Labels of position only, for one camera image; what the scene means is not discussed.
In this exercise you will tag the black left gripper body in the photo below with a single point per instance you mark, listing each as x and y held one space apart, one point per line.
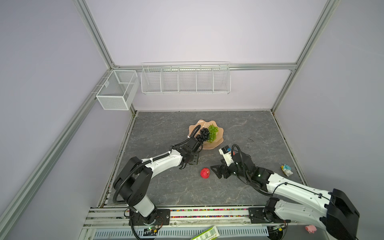
191 155

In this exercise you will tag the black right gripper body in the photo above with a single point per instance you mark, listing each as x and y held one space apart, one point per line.
235 172

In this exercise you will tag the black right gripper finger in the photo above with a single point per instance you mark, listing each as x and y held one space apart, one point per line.
219 175
217 169

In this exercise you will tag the red fake fruit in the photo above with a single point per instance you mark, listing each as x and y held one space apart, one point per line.
205 173

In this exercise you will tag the dark purple fake grape bunch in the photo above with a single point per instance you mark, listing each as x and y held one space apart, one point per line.
203 136

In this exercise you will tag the green fake grape bunch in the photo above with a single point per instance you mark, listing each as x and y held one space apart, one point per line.
213 130

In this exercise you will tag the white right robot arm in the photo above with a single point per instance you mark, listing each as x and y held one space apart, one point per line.
293 202

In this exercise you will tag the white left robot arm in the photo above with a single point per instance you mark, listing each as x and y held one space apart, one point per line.
132 183

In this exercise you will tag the beige wavy fruit bowl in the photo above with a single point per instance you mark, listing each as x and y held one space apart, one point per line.
210 144

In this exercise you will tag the small colourful crumpled object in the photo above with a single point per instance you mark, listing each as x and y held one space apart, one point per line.
287 170

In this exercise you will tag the green white label package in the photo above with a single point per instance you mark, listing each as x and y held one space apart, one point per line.
210 234

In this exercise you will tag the pink small object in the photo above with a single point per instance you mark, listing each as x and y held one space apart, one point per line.
311 229

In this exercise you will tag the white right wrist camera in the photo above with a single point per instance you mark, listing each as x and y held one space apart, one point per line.
225 152

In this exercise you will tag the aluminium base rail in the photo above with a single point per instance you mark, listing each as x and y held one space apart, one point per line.
179 223

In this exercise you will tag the white wire wall shelf basket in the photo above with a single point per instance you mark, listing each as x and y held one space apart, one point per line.
186 78

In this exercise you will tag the white wire mesh box basket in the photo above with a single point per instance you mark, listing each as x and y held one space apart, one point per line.
118 90

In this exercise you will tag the aluminium corner frame post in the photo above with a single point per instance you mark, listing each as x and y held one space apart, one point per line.
90 24

